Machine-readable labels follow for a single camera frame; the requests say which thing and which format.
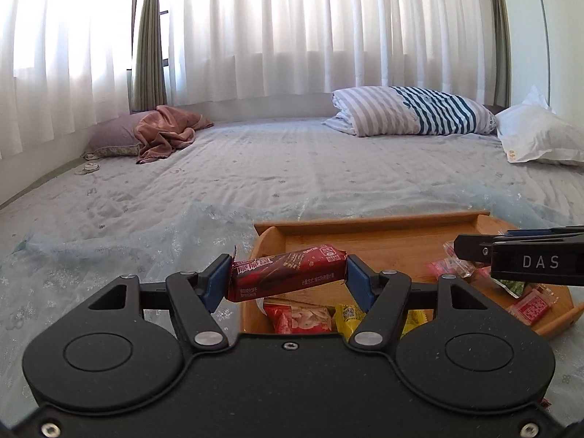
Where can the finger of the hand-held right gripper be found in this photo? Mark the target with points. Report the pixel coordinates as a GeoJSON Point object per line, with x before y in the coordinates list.
{"type": "Point", "coordinates": [474, 247]}
{"type": "Point", "coordinates": [538, 231]}

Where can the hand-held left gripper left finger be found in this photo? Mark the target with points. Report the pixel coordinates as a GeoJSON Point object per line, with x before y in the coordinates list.
{"type": "Point", "coordinates": [214, 283]}

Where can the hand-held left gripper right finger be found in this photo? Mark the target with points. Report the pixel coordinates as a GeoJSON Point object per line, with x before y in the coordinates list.
{"type": "Point", "coordinates": [360, 283]}

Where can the green snack packet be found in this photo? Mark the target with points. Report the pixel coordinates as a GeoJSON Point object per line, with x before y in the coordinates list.
{"type": "Point", "coordinates": [513, 289]}

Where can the yellow snack packet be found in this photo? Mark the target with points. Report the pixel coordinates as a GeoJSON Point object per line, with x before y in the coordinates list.
{"type": "Point", "coordinates": [346, 318]}

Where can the dark red biscuit packet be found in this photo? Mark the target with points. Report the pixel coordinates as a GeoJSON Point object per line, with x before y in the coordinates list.
{"type": "Point", "coordinates": [283, 273]}

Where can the red label clear bar packet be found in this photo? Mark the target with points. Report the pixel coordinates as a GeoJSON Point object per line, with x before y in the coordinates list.
{"type": "Point", "coordinates": [531, 306]}

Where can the red chips bag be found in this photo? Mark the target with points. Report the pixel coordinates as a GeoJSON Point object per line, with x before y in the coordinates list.
{"type": "Point", "coordinates": [296, 319]}

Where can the sheer blue snowflake cloth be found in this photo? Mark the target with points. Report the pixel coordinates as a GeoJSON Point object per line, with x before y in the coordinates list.
{"type": "Point", "coordinates": [137, 246]}

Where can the white pillow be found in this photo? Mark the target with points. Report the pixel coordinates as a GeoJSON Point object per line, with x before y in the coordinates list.
{"type": "Point", "coordinates": [538, 134]}

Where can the grey floral bedspread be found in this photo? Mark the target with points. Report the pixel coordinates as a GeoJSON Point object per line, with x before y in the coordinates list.
{"type": "Point", "coordinates": [296, 159]}

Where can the striped pillow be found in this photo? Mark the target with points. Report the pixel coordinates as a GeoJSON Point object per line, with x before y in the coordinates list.
{"type": "Point", "coordinates": [401, 112]}

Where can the pink blanket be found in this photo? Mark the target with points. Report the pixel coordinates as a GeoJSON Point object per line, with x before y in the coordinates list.
{"type": "Point", "coordinates": [166, 134]}

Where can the purple pillow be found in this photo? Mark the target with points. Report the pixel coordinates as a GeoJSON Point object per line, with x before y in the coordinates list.
{"type": "Point", "coordinates": [114, 134]}

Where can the green curtain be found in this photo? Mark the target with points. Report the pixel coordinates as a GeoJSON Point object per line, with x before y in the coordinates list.
{"type": "Point", "coordinates": [501, 45]}
{"type": "Point", "coordinates": [148, 41]}

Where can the grey lamp pole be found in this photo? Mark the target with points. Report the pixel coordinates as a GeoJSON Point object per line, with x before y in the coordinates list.
{"type": "Point", "coordinates": [543, 32]}

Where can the white sheer curtain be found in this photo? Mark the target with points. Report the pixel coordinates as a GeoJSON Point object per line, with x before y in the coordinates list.
{"type": "Point", "coordinates": [342, 32]}
{"type": "Point", "coordinates": [59, 54]}

